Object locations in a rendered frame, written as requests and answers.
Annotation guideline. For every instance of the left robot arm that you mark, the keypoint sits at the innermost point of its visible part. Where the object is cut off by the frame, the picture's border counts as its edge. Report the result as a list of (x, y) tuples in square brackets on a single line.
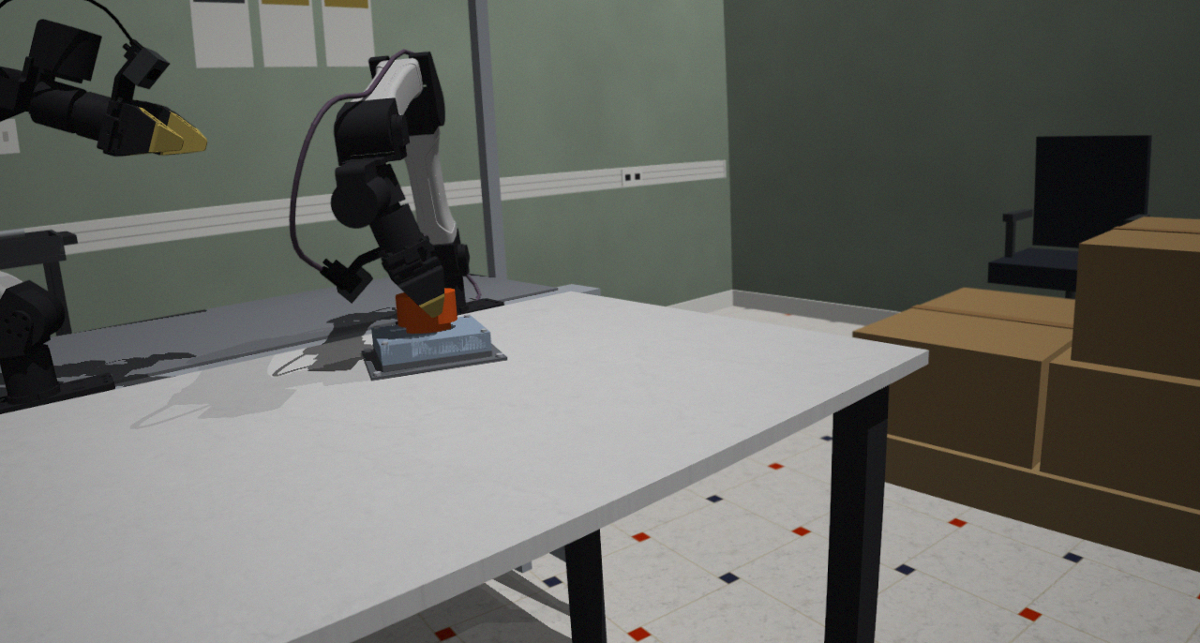
[(377, 124)]

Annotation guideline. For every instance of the grey metal posts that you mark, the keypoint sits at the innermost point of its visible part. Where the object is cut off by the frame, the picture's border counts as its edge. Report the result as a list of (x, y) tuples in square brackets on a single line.
[(486, 135)]

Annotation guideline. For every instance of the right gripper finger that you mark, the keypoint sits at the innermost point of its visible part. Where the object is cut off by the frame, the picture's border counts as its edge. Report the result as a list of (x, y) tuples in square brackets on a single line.
[(194, 141), (164, 139)]

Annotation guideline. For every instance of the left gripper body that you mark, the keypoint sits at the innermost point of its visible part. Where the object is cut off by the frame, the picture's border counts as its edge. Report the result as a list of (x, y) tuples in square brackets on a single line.
[(398, 234)]

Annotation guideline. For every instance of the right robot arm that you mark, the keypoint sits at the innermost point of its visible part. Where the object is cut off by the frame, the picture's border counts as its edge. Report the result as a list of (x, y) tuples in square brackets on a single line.
[(28, 313)]

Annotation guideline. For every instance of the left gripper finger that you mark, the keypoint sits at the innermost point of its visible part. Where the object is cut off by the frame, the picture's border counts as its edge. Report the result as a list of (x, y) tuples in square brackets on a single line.
[(434, 307)]

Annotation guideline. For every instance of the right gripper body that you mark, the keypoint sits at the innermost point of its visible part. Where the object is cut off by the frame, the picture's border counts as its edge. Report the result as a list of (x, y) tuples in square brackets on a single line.
[(129, 134)]

